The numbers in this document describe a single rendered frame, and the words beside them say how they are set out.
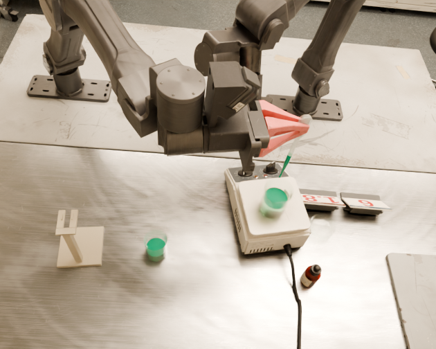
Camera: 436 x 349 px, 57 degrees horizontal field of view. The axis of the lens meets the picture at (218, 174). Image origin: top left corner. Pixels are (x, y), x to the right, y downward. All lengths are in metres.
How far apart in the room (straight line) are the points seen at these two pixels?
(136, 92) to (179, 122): 0.10
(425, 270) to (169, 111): 0.64
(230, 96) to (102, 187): 0.49
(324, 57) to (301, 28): 2.09
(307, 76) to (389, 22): 2.45
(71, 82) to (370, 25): 2.56
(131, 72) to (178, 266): 0.39
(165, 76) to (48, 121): 0.59
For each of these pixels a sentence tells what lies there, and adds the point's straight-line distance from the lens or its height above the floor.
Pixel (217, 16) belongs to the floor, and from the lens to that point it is 2.98.
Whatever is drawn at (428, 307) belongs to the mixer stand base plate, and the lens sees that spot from 0.89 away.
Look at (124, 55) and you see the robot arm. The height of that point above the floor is 1.27.
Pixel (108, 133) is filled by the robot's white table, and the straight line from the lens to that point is 0.98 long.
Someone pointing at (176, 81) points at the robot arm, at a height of 1.32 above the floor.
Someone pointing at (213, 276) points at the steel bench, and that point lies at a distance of 0.79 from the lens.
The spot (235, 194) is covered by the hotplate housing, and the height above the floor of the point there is 0.97.
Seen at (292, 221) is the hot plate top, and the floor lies 0.99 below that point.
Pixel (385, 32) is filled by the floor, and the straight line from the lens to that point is 3.25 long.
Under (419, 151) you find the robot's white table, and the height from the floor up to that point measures 0.90.
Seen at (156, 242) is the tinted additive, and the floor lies 0.93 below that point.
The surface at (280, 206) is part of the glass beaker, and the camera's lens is 0.71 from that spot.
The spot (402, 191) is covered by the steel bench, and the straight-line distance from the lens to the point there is 1.01.
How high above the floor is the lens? 1.63
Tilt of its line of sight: 55 degrees down
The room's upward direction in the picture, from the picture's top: 9 degrees clockwise
